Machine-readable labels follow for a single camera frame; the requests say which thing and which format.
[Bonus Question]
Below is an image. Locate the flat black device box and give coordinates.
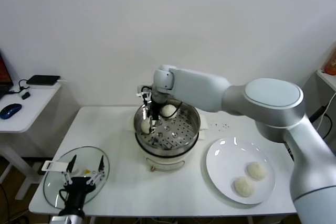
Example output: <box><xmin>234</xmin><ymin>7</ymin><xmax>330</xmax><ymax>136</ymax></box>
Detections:
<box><xmin>26</xmin><ymin>75</ymin><xmax>61</xmax><ymax>86</ymax></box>

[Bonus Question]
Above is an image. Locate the white side shelf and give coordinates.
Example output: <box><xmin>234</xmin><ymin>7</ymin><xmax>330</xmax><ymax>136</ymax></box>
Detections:
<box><xmin>316</xmin><ymin>69</ymin><xmax>336</xmax><ymax>91</ymax></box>

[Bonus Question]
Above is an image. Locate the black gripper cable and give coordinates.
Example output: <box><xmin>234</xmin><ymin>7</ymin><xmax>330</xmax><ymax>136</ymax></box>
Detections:
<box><xmin>59</xmin><ymin>188</ymin><xmax>69</xmax><ymax>204</ymax></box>
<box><xmin>167</xmin><ymin>100</ymin><xmax>184</xmax><ymax>120</ymax></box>

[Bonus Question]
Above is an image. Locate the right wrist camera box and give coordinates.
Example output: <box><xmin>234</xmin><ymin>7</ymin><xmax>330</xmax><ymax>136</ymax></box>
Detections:
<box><xmin>136</xmin><ymin>84</ymin><xmax>153</xmax><ymax>96</ymax></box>

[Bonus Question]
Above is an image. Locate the white electric cooker pot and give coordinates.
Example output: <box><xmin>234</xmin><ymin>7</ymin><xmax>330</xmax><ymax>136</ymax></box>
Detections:
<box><xmin>127</xmin><ymin>115</ymin><xmax>209</xmax><ymax>173</ymax></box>

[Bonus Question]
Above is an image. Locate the white power cable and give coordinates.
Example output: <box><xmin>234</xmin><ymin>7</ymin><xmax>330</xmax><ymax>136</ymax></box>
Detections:
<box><xmin>319</xmin><ymin>91</ymin><xmax>332</xmax><ymax>132</ymax></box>

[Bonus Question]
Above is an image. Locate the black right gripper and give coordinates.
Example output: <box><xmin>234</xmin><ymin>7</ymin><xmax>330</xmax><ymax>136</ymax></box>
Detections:
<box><xmin>141</xmin><ymin>94</ymin><xmax>162</xmax><ymax>135</ymax></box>

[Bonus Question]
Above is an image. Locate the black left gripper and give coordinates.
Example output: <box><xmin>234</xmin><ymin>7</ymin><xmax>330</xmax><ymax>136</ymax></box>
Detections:
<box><xmin>58</xmin><ymin>155</ymin><xmax>106</xmax><ymax>217</ymax></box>

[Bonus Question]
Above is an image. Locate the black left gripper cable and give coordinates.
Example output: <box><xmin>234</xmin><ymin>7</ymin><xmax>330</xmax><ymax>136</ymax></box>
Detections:
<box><xmin>59</xmin><ymin>188</ymin><xmax>69</xmax><ymax>204</ymax></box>

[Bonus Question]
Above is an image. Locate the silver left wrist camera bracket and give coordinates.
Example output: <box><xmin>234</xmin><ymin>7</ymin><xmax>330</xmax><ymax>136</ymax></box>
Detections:
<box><xmin>49</xmin><ymin>216</ymin><xmax>69</xmax><ymax>224</ymax></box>

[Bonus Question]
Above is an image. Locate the white round plate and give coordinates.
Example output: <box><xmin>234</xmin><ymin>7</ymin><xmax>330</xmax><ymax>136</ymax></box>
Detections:
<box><xmin>205</xmin><ymin>137</ymin><xmax>276</xmax><ymax>205</ymax></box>

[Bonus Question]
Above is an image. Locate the stainless steel steamer basket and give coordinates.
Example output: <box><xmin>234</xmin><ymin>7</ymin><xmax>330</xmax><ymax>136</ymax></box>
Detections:
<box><xmin>133</xmin><ymin>96</ymin><xmax>202</xmax><ymax>154</ymax></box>

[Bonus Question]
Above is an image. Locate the white steamed baozi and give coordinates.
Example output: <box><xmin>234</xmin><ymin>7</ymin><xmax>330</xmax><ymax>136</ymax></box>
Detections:
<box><xmin>160</xmin><ymin>104</ymin><xmax>177</xmax><ymax>119</ymax></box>
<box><xmin>245</xmin><ymin>161</ymin><xmax>268</xmax><ymax>182</ymax></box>
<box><xmin>141</xmin><ymin>119</ymin><xmax>153</xmax><ymax>134</ymax></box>
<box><xmin>232</xmin><ymin>176</ymin><xmax>255</xmax><ymax>198</ymax></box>

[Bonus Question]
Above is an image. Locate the white side desk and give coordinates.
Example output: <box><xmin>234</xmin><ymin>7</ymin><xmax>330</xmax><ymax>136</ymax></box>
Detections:
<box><xmin>0</xmin><ymin>81</ymin><xmax>69</xmax><ymax>201</ymax></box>

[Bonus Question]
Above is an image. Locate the orange plastic bag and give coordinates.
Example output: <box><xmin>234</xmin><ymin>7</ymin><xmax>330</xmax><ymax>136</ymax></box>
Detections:
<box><xmin>324</xmin><ymin>50</ymin><xmax>336</xmax><ymax>75</ymax></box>

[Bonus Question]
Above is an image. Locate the black power adapter cable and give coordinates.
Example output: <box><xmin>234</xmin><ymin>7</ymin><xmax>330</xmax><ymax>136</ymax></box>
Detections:
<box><xmin>309</xmin><ymin>105</ymin><xmax>332</xmax><ymax>141</ymax></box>

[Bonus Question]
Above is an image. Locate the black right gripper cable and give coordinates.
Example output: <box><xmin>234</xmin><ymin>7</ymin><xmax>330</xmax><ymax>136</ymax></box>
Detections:
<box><xmin>167</xmin><ymin>100</ymin><xmax>184</xmax><ymax>120</ymax></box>

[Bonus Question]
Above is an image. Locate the black desk cable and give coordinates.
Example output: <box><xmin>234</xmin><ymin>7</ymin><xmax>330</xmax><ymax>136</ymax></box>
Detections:
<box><xmin>7</xmin><ymin>79</ymin><xmax>30</xmax><ymax>95</ymax></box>

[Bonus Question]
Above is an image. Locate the blue computer mouse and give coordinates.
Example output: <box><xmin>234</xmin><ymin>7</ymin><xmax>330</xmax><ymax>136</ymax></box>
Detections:
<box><xmin>0</xmin><ymin>103</ymin><xmax>23</xmax><ymax>120</ymax></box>

